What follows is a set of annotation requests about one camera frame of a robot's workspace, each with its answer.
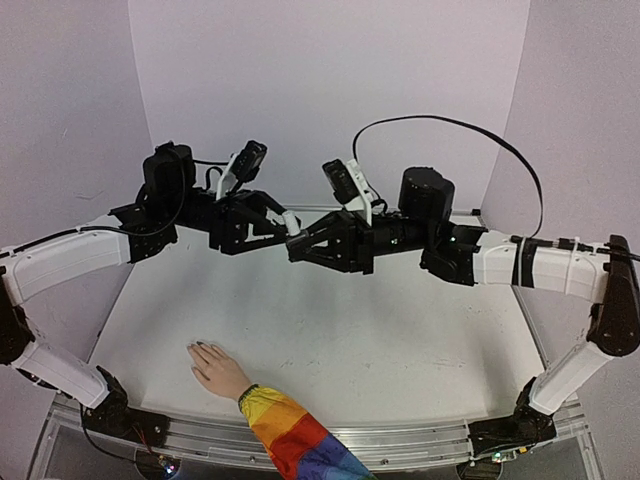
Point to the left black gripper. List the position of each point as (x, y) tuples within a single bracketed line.
[(231, 222)]

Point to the aluminium front rail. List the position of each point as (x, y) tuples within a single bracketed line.
[(401, 447)]

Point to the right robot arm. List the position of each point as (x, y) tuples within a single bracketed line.
[(349, 240)]

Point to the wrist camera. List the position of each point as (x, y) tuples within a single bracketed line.
[(242, 168), (351, 188)]

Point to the rainbow sleeve forearm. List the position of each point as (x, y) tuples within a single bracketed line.
[(299, 446)]

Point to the mannequin hand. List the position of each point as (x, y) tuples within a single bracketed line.
[(217, 372)]

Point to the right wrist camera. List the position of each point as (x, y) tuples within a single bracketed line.
[(351, 188)]

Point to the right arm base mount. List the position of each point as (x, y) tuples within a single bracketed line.
[(524, 428)]

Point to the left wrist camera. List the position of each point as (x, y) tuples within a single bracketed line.
[(242, 168)]

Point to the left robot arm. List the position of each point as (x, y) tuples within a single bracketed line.
[(168, 199)]

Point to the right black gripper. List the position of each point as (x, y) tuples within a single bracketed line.
[(360, 247)]

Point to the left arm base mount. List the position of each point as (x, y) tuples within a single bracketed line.
[(116, 418)]

